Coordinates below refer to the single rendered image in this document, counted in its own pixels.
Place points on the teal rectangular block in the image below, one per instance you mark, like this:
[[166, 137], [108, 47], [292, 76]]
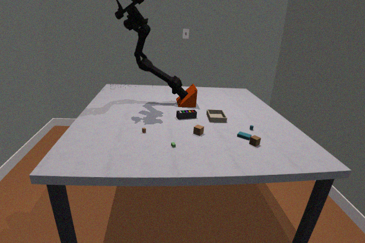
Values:
[[244, 135]]

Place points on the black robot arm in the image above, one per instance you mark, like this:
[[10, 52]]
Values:
[[141, 27]]

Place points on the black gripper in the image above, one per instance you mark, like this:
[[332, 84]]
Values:
[[130, 7]]

